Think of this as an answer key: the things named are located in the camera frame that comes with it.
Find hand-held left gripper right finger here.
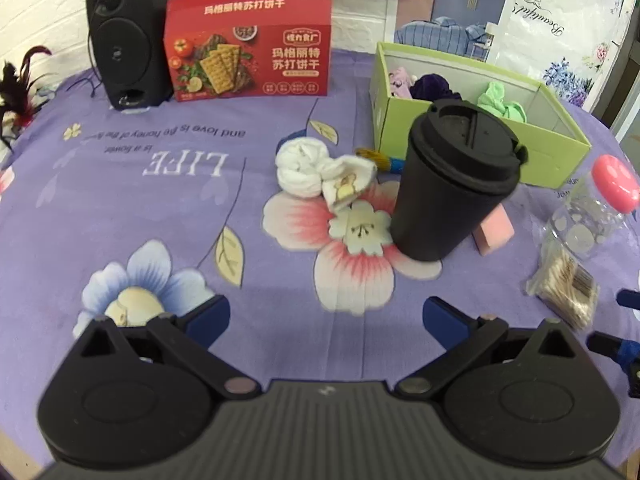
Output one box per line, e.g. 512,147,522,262
395,296,593,398

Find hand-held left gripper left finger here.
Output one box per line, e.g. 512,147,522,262
75,294,261,401

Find green cardboard box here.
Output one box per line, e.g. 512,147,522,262
369,41,592,190

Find knotted green towel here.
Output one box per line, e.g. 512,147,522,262
476,81,528,122

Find dark purple knitted cloth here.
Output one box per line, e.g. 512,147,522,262
410,74,463,102

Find pink sock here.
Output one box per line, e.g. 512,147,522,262
389,66,417,100

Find cotton swabs packet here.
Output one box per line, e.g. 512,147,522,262
526,247,600,331

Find clear bottle with pink lid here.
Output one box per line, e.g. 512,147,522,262
546,154,640,261

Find small pink box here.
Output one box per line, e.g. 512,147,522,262
472,207,516,257

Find black lidded travel cup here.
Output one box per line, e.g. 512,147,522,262
390,99,529,262

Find purple floral tablecloth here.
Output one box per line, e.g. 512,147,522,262
0,47,640,466

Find small blue yellow brush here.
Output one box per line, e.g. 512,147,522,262
355,147,407,175

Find white rolled socks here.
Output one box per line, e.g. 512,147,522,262
275,136,378,213

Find red cracker box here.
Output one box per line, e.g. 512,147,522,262
162,0,333,102

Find black speaker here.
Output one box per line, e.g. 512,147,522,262
85,0,182,111

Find dark red feather decoration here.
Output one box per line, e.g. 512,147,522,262
0,45,56,153

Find white floral plastic bag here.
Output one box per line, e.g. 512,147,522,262
487,0,633,111

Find dark plaid bedding poster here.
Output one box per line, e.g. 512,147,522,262
395,0,521,63

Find black speaker cable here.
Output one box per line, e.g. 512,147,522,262
65,0,128,101

